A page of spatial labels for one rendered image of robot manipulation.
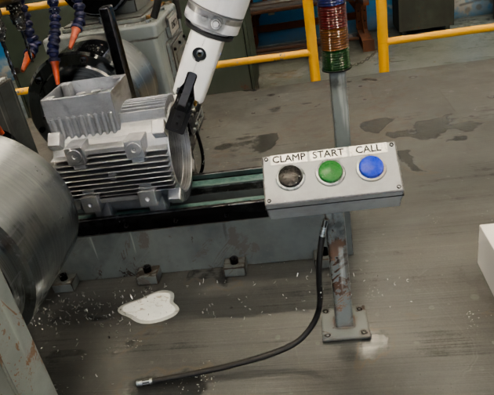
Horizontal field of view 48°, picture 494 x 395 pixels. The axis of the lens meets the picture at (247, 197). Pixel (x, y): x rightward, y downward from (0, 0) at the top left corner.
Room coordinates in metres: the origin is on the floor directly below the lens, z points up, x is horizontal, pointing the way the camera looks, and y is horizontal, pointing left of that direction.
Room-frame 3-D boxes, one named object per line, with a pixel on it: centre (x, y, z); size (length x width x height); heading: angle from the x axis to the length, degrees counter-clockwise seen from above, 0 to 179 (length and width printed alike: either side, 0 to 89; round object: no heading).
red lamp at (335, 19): (1.17, -0.24, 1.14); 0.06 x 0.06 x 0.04
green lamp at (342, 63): (1.17, -0.24, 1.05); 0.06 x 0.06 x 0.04
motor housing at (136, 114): (0.93, 0.20, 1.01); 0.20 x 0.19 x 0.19; 81
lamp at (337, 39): (1.17, -0.24, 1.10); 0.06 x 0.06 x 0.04
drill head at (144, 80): (1.28, 0.29, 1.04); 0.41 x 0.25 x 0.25; 172
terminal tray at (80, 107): (0.94, 0.24, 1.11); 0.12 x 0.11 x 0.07; 81
